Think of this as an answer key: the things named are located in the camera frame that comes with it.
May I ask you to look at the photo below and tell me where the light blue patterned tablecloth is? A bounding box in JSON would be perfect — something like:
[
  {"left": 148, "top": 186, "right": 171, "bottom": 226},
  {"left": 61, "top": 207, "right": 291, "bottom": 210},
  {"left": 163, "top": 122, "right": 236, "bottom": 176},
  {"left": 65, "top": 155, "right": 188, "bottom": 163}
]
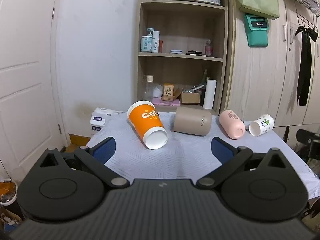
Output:
[{"left": 85, "top": 110, "right": 320, "bottom": 200}]

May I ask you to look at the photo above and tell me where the black ribbon bow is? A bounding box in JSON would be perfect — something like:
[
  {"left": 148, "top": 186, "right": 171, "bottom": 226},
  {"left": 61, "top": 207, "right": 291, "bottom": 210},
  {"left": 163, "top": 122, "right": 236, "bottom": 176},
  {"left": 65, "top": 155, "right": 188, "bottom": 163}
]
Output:
[{"left": 294, "top": 26, "right": 319, "bottom": 106}]

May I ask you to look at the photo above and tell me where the white tall cylinder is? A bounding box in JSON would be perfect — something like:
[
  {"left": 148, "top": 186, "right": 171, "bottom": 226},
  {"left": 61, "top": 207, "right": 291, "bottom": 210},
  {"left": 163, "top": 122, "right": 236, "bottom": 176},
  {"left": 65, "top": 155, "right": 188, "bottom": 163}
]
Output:
[{"left": 203, "top": 79, "right": 217, "bottom": 109}]

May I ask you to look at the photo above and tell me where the white cup with green print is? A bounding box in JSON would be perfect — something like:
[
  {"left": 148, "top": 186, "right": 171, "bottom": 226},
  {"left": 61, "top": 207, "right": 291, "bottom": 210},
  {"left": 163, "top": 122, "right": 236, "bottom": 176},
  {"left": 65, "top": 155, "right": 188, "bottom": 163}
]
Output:
[{"left": 249, "top": 114, "right": 275, "bottom": 137}]

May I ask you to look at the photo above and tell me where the black chair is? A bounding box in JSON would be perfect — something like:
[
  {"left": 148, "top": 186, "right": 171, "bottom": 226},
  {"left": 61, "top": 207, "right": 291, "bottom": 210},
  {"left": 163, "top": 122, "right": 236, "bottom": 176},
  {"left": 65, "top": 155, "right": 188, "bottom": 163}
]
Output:
[{"left": 295, "top": 129, "right": 320, "bottom": 161}]

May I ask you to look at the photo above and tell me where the white slim bottle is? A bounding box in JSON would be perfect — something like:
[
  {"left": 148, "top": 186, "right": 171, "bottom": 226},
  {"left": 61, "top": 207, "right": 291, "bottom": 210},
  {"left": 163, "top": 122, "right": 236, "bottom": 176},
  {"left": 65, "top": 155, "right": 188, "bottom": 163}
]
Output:
[{"left": 152, "top": 31, "right": 160, "bottom": 53}]

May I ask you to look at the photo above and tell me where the pink flat box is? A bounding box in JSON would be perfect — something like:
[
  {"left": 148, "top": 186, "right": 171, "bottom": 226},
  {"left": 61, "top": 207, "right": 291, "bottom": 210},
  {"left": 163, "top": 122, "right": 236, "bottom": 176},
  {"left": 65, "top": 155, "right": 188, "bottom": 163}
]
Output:
[{"left": 152, "top": 97, "right": 180, "bottom": 106}]

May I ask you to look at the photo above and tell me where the beige tumbler cup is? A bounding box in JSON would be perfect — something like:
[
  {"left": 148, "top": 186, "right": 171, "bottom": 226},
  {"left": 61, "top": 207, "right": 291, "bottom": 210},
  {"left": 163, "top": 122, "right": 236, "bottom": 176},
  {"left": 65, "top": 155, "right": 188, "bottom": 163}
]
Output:
[{"left": 173, "top": 106, "right": 213, "bottom": 136}]

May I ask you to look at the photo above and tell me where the small cardboard box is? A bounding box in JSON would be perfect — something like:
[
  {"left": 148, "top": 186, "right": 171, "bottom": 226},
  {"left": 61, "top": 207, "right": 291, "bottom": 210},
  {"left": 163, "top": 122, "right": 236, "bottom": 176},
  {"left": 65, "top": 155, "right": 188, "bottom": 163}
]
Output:
[{"left": 175, "top": 87, "right": 201, "bottom": 104}]

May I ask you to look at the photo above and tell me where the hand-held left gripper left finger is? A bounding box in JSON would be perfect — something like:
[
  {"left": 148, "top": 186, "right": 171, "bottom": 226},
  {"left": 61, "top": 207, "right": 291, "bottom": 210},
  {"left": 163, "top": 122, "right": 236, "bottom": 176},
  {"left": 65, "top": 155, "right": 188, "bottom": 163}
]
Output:
[{"left": 35, "top": 137, "right": 130, "bottom": 188}]

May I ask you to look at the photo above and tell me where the light wooden wardrobe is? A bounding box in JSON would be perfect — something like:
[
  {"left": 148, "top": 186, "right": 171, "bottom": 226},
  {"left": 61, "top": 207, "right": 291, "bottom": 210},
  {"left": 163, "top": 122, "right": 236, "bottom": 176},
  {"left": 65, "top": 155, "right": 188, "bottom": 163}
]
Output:
[{"left": 222, "top": 0, "right": 320, "bottom": 130}]

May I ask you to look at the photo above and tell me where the teal box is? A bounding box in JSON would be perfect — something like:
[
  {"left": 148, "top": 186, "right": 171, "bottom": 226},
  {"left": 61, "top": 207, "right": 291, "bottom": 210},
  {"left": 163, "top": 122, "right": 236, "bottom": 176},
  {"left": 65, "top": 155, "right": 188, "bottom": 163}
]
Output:
[{"left": 244, "top": 14, "right": 270, "bottom": 48}]

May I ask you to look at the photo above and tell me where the white tissue pack blue label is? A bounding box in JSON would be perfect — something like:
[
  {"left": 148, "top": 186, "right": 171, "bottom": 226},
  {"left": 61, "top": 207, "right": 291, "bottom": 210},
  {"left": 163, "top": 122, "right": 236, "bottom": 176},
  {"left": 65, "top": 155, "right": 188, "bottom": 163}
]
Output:
[{"left": 89, "top": 115, "right": 107, "bottom": 132}]

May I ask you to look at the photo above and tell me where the white door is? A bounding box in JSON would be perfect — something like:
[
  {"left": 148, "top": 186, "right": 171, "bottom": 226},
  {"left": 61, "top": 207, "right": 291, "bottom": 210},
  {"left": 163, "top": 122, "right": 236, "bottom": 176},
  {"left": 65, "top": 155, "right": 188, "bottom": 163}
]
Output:
[{"left": 0, "top": 0, "right": 69, "bottom": 180}]

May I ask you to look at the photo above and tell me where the clear container with orange contents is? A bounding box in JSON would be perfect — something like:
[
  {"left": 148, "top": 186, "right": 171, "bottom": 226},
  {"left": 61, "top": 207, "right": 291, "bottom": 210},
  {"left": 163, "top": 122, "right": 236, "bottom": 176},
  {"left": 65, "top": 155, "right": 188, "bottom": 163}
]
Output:
[{"left": 0, "top": 179, "right": 18, "bottom": 205}]

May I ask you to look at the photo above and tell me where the dark green bottle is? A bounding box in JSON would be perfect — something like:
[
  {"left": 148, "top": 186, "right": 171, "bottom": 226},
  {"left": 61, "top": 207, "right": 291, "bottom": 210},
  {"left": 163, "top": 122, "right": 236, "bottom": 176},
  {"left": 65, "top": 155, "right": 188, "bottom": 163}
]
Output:
[{"left": 200, "top": 69, "right": 208, "bottom": 105}]

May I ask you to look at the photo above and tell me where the light green box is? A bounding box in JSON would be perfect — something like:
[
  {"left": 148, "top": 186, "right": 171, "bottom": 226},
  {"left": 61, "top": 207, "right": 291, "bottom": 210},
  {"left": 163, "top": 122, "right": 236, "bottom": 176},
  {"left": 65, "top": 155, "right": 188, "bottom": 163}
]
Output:
[{"left": 235, "top": 0, "right": 280, "bottom": 19}]

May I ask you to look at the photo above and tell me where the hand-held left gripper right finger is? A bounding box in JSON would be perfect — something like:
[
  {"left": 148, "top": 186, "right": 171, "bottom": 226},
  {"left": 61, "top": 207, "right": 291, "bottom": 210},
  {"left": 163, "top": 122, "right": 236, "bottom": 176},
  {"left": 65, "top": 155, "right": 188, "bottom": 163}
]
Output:
[{"left": 196, "top": 137, "right": 290, "bottom": 189}]

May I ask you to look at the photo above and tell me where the small floral box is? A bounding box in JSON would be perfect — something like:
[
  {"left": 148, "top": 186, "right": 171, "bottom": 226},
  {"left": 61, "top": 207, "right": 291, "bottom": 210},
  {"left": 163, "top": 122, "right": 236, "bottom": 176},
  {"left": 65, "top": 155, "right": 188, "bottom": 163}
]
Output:
[{"left": 163, "top": 83, "right": 175, "bottom": 97}]

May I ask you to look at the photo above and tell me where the orange paper cup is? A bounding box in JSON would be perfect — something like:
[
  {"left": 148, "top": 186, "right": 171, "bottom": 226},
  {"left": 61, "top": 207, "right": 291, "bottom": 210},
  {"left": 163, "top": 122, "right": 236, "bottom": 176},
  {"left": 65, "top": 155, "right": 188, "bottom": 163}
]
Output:
[{"left": 127, "top": 100, "right": 168, "bottom": 150}]

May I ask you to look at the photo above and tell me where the pink cup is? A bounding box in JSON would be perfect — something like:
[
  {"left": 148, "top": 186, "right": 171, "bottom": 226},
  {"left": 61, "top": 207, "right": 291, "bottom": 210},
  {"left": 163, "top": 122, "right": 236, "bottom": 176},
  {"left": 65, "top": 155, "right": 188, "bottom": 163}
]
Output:
[{"left": 219, "top": 109, "right": 246, "bottom": 140}]

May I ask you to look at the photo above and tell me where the clear bottle beige cap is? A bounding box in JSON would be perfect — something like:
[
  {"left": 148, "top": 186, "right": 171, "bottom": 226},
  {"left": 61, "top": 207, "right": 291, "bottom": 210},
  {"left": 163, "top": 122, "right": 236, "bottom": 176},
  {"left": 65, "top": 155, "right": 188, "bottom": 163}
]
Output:
[{"left": 143, "top": 75, "right": 154, "bottom": 101}]

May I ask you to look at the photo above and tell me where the teal pump bottle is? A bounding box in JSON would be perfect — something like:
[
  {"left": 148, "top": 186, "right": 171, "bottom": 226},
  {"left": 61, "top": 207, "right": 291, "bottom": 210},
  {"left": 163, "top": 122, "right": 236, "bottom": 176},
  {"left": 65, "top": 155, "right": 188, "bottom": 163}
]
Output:
[{"left": 141, "top": 28, "right": 153, "bottom": 53}]

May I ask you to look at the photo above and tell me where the wooden shelf unit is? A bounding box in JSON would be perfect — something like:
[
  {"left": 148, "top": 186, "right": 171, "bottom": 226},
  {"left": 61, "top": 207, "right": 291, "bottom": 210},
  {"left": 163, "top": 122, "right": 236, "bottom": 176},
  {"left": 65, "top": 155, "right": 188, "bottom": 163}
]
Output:
[{"left": 136, "top": 0, "right": 229, "bottom": 117}]

